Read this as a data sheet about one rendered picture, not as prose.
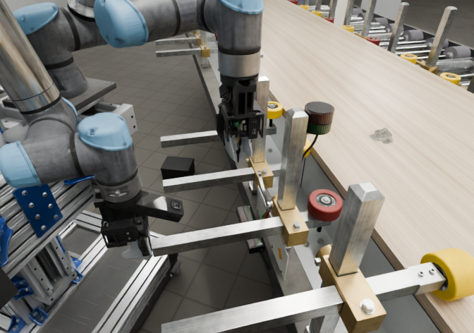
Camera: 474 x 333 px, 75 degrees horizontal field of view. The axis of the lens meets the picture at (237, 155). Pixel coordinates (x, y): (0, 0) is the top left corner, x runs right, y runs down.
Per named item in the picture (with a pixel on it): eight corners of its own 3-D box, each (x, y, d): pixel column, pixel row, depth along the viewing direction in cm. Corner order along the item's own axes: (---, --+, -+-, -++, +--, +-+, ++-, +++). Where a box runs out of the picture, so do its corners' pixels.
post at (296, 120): (275, 263, 89) (293, 114, 61) (271, 252, 92) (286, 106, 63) (286, 260, 89) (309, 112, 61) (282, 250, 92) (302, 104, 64)
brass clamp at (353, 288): (346, 338, 48) (353, 322, 45) (310, 264, 58) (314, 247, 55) (381, 329, 49) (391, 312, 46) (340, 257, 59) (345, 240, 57)
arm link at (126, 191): (139, 158, 60) (137, 185, 54) (142, 176, 63) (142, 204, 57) (98, 164, 59) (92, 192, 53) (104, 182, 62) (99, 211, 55)
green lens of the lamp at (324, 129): (308, 136, 63) (310, 127, 62) (297, 122, 68) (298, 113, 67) (335, 132, 64) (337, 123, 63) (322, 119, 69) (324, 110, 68)
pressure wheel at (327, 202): (310, 245, 77) (317, 213, 70) (298, 221, 83) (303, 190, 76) (340, 239, 78) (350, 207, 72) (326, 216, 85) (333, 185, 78)
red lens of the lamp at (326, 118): (310, 125, 62) (312, 116, 60) (298, 111, 66) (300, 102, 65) (338, 122, 63) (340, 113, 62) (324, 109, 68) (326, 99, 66)
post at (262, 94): (252, 207, 110) (257, 77, 82) (249, 200, 113) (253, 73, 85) (261, 206, 111) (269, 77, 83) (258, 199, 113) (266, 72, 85)
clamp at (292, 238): (286, 247, 73) (288, 233, 70) (269, 207, 84) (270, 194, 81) (309, 243, 74) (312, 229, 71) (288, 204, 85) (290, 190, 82)
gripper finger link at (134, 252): (127, 262, 71) (118, 235, 66) (153, 257, 72) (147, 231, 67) (125, 274, 69) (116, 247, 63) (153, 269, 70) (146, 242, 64)
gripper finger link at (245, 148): (242, 174, 66) (242, 137, 61) (236, 158, 71) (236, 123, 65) (256, 172, 67) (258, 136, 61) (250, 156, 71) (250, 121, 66)
